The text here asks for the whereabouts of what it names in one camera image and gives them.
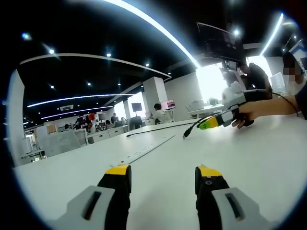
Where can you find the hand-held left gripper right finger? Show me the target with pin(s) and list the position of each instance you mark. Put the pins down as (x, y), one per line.
(223, 208)

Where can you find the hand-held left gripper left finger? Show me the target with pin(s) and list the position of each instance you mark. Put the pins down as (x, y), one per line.
(96, 208)

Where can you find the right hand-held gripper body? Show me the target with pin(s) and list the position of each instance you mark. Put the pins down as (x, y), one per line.
(233, 95)

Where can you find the white desk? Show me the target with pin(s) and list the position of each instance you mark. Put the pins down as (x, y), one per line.
(163, 203)

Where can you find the desk monitor with pink picture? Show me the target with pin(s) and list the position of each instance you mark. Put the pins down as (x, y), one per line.
(168, 104)

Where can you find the person's right hand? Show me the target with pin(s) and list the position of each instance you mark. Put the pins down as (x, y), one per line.
(256, 95)

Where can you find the hanging dark screen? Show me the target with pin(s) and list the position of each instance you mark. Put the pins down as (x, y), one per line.
(220, 40)

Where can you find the white mesh office chair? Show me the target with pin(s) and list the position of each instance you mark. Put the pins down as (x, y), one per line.
(61, 143)

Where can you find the black standing monitor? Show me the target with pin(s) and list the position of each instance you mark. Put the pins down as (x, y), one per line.
(136, 106)

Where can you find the ceiling air vent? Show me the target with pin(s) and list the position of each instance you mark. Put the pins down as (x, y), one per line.
(66, 107)

